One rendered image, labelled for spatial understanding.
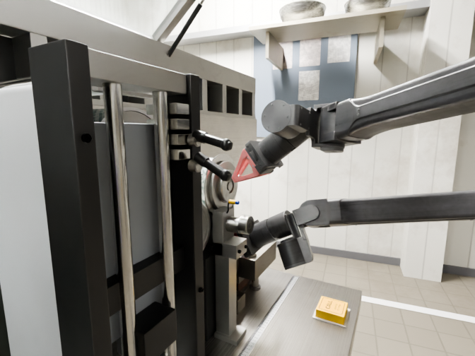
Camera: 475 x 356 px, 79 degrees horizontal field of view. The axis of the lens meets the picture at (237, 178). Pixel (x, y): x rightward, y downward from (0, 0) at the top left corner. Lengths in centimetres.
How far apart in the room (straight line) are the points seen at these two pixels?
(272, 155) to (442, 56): 262
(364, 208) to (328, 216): 7
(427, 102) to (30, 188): 52
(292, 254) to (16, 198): 51
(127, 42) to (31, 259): 62
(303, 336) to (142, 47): 89
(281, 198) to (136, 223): 308
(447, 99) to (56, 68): 37
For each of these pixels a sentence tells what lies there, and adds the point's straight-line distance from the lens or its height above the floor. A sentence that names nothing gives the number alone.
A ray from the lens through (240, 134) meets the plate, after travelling 143.
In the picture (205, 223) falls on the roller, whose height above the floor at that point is 118.
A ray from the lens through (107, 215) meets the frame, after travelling 31.
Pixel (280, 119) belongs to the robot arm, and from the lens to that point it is 50.
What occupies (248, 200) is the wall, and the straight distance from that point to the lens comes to 349.
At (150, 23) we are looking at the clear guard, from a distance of 101.
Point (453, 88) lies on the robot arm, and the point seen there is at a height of 142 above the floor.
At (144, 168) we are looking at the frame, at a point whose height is 133.
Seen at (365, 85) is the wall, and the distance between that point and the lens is 324.
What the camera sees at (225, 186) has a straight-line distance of 64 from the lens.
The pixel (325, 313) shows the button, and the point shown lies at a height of 92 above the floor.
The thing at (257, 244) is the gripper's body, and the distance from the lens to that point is 71.
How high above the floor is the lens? 138
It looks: 9 degrees down
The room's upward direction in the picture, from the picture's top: straight up
